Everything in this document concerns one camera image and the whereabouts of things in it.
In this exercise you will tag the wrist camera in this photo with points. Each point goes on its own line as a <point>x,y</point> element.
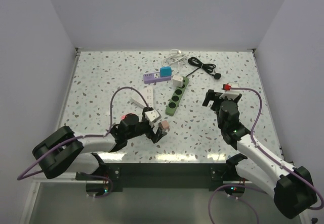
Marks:
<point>155,115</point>
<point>229,93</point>

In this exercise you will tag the blue plug adapter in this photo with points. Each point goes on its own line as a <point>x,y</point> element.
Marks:
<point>165,71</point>

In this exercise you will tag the beige pink plug adapter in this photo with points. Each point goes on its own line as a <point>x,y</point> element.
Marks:
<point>164,125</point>

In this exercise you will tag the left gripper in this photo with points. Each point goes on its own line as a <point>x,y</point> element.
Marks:
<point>154,137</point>

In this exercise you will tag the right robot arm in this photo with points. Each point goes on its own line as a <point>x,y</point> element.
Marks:
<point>291,188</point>

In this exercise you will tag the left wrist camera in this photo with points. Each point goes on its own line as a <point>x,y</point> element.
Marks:
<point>155,115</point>

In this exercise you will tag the purple power strip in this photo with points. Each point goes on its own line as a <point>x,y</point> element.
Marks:
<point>154,78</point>

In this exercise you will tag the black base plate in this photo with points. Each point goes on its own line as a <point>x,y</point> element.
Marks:
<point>168,175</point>

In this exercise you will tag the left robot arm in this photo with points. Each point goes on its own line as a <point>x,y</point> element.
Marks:
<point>57,152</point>

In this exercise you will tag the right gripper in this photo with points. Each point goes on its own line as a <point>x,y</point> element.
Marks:
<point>216,97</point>

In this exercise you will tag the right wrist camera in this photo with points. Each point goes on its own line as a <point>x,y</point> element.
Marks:
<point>229,93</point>

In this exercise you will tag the green power strip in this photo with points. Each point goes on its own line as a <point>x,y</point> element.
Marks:
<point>176,98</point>

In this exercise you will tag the white triangular power strip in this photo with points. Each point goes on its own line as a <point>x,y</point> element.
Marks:
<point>147,94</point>

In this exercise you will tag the white cube charger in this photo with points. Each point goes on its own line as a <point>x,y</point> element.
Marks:
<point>177,81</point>

